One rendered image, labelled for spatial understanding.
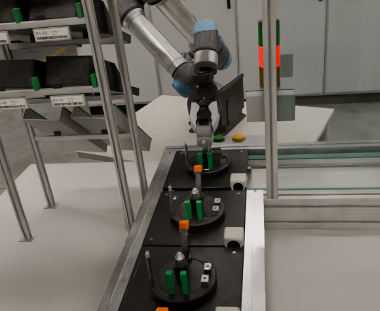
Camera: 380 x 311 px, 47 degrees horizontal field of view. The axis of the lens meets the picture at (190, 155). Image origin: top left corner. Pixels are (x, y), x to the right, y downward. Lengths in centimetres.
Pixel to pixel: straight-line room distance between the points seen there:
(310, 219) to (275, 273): 21
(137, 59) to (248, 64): 109
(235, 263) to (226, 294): 9
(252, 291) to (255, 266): 8
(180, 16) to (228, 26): 251
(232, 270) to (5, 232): 77
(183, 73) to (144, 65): 297
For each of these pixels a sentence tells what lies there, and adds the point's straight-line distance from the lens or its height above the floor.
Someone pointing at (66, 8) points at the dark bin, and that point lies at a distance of 110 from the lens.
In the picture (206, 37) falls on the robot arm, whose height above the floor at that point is 133.
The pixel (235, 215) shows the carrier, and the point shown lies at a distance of 112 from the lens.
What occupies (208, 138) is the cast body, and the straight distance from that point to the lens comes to 126.
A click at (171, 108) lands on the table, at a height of 86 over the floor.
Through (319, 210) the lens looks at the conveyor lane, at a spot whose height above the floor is 92.
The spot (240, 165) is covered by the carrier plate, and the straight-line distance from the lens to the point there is 134.
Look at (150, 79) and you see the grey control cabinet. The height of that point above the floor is 36.
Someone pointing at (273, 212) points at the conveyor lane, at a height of 92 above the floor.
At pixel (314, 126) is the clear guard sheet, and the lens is 112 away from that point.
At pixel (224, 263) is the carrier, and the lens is 98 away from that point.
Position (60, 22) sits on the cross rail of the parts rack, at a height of 146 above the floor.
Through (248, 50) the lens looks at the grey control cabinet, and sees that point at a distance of 427.
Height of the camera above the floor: 161
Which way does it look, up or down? 27 degrees down
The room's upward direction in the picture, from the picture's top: 6 degrees counter-clockwise
